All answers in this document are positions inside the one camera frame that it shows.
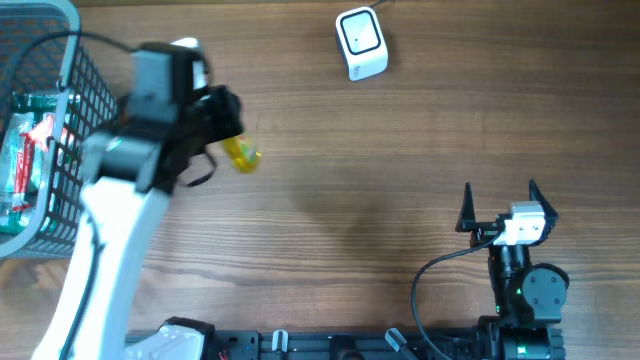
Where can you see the white barcode scanner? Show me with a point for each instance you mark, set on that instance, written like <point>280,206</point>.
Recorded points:
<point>361,43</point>

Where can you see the green 3M product package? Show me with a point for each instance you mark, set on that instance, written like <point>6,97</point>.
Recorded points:
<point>24,146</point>

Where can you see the small yellow oil bottle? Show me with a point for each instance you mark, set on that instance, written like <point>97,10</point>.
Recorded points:
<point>243,153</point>

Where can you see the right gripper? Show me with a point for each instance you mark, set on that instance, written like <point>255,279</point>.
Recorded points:
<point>484,231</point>

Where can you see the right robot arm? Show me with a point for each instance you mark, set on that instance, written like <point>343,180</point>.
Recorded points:
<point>528,297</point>

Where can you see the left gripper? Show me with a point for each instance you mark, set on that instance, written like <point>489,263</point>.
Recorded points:
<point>211,111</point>

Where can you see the grey plastic shopping basket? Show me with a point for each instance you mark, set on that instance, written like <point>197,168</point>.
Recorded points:
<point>41,53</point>

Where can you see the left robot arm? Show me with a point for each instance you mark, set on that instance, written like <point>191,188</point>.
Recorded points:
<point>129,172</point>

